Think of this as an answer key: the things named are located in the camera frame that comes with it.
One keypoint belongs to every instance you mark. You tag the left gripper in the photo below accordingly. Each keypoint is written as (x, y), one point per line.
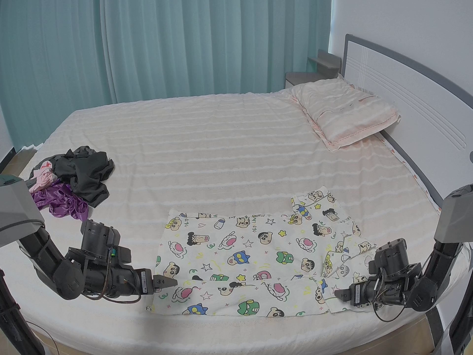
(129, 282)

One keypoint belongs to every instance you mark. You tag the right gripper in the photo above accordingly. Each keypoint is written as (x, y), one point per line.
(359, 295)

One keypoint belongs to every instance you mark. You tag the white printed pyjama top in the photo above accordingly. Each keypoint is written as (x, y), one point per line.
(258, 246)

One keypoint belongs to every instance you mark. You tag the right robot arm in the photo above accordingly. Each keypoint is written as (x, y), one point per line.
(436, 272)

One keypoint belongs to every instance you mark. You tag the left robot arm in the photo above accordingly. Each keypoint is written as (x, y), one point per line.
(44, 253)

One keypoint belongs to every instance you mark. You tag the bed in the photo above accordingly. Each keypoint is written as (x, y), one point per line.
(221, 142)

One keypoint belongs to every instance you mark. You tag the purple garment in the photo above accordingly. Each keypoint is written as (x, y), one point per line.
(62, 205)

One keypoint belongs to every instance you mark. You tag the black garment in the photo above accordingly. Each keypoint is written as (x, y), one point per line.
(88, 168)

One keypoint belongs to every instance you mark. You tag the pink garment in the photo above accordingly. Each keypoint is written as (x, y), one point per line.
(46, 178)

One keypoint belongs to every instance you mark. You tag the pale pink striped pillow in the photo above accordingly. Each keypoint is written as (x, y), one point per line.
(347, 113)

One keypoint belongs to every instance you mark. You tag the grey bedside table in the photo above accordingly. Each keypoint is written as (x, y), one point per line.
(295, 78)

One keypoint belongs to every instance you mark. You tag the blue-green curtain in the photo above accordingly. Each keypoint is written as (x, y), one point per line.
(221, 31)
(51, 50)

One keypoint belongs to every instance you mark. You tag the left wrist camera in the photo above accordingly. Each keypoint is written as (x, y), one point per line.
(123, 255)

